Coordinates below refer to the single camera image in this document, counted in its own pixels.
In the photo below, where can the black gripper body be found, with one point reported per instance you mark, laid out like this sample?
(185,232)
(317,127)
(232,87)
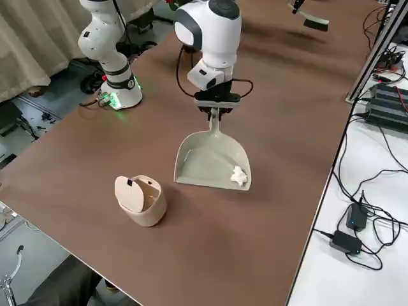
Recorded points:
(223,87)

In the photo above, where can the white brush with black bristles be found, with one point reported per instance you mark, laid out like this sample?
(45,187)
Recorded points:
(315,19)

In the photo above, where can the pale plastic dustpan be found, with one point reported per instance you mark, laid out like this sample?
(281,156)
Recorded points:
(207,153)

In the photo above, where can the white paper ball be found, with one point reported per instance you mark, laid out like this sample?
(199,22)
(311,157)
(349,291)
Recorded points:
(239,176)

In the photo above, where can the beige swing-lid bin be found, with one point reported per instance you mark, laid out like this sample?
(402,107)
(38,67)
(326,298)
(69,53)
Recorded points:
(146,207)

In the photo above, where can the black finned power supply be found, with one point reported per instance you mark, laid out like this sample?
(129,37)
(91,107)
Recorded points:
(389,105)

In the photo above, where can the black power adapter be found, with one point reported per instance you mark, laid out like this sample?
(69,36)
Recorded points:
(357,218)
(345,241)

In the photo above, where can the beige curtain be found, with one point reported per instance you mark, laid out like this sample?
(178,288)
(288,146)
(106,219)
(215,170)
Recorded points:
(32,41)

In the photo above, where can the person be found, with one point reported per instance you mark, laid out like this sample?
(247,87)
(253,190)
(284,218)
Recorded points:
(63,287)

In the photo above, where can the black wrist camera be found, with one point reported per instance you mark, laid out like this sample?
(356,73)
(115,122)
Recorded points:
(216,97)

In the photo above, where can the aluminium frame post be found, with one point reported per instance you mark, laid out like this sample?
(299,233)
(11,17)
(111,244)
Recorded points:
(377,48)

